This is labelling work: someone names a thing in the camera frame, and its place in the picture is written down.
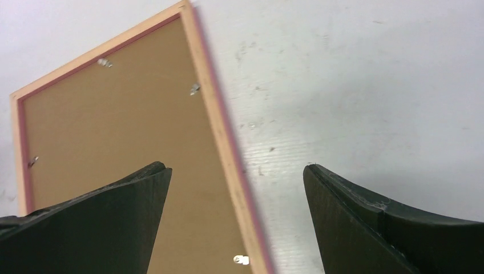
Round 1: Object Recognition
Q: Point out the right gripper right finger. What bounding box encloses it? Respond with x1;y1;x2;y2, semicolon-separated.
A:
303;164;483;273

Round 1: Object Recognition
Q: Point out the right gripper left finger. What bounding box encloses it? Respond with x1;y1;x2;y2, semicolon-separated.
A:
1;162;172;273

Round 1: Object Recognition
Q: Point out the light wooden picture frame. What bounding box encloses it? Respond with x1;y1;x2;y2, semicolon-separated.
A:
10;1;274;273

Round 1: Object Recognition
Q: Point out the brown frame backing board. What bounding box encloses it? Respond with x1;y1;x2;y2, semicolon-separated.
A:
18;18;252;273

